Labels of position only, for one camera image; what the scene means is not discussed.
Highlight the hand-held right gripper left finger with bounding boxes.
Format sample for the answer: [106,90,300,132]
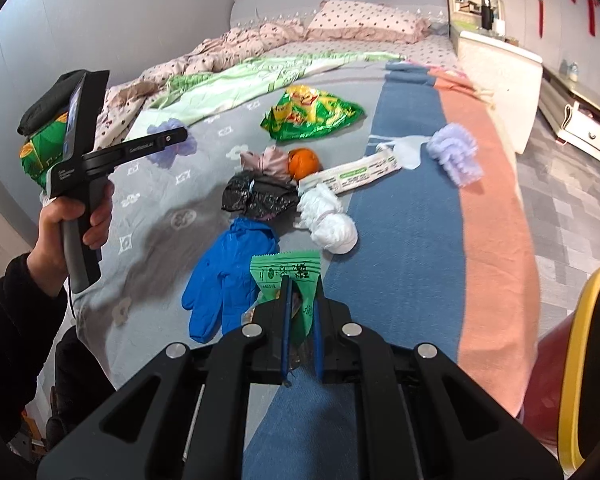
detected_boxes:
[37,277,294,480]

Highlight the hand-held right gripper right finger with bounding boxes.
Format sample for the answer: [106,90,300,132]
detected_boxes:
[312,280,564,480]

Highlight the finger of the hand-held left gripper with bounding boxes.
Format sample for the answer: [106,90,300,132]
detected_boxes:
[107,127,189,167]

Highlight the small green snack wrapper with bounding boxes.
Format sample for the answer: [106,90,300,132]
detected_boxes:
[249,250,324,353]

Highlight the red bin with yellow rim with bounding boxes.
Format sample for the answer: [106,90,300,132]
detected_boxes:
[522,258,600,477]

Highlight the person's left forearm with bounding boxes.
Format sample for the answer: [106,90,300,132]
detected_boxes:
[0,254,81,443]

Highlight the person's left hand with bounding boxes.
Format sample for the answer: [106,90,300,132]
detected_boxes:
[27,180,115,289]

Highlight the purple chenille duster head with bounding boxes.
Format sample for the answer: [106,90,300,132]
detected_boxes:
[426,122,484,189]
[146,117,199,169]

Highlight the grey patterned bed cover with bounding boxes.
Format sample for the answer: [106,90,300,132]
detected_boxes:
[71,62,392,392]

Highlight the blue rubber glove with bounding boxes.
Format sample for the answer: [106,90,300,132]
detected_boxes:
[181,216,281,345]

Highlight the pink dotted quilt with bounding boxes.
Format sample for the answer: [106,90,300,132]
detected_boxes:
[94,17,307,148]

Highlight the crumpled white cloth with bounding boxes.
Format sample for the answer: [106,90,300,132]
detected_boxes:
[294,182,359,256]

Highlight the green floral blanket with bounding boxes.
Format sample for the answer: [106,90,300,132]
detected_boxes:
[129,50,402,132]

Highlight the blue and pink deer blanket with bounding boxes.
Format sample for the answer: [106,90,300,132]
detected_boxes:
[241,60,542,480]

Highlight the crumpled pink cloth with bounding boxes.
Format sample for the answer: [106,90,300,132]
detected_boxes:
[239,146,292,181]

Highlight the crumpled black plastic bag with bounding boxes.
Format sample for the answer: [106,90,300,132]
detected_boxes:
[222,170,301,222]

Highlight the orange fruit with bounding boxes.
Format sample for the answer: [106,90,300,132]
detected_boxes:
[287,147,324,182]

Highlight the large green snack bag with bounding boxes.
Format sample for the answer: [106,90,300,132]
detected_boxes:
[259,84,366,142]

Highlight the long white green-label packet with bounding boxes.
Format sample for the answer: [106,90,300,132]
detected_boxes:
[298,151,402,196]

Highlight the person's dark pants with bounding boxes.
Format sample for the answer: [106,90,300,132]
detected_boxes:
[44,327,119,453]

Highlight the pink dotted pillow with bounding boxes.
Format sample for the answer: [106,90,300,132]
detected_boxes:
[305,0,432,44]

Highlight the pale dotted bed sheet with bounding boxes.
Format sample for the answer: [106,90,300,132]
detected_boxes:
[262,34,458,70]

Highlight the pink floral cloth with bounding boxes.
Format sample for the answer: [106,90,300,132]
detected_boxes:
[405,59,473,81]

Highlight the white bedside cabinet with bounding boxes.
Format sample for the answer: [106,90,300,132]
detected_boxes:
[456,29,545,157]

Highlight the white coffee table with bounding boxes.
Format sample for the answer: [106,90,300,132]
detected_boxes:
[536,66,600,177]

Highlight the cream desktop organizer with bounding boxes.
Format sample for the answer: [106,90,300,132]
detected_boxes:
[447,0,507,36]

